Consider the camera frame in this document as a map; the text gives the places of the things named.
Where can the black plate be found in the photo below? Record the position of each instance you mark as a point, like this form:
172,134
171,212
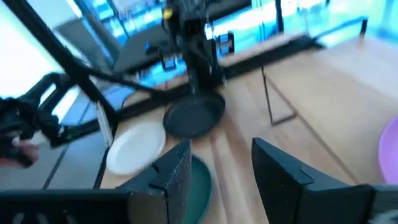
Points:
192,118

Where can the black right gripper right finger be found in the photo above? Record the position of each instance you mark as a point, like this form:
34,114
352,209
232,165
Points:
286,186

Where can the black metal rig frame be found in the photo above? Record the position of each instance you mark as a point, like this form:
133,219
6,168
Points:
62,53

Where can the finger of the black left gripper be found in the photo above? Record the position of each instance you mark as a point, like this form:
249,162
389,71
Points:
191,82
197,82

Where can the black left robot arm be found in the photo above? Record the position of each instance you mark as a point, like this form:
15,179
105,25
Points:
199,15

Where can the silver metal bracket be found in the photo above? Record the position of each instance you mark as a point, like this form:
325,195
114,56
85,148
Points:
104,124

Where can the dark green plate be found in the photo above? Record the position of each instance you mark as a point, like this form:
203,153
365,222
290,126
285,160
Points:
200,186

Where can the pale green plate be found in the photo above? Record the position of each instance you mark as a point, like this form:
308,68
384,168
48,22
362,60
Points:
133,149

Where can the grey desk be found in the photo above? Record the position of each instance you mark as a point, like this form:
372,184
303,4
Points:
136,53

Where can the person's hand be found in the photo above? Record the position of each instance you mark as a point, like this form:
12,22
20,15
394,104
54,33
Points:
25,152

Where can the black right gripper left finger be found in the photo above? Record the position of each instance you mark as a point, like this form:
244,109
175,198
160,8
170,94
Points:
174,174

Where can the maroon plate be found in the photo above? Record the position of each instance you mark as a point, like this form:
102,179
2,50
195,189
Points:
390,152

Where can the wooden shelf with black legs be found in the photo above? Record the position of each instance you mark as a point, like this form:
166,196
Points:
342,93

